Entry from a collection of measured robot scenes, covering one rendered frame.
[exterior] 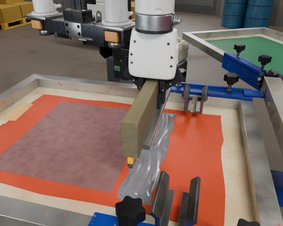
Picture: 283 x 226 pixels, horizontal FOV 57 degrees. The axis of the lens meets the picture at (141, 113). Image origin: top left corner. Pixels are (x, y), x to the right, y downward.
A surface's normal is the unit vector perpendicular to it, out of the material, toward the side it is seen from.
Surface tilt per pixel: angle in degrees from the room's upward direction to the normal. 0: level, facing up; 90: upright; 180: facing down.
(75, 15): 90
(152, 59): 93
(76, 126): 0
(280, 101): 0
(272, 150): 0
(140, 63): 94
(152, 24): 90
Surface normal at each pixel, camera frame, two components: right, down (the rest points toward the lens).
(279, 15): -0.52, 0.43
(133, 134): -0.25, 0.50
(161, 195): 0.69, -0.52
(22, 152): 0.00, -0.87
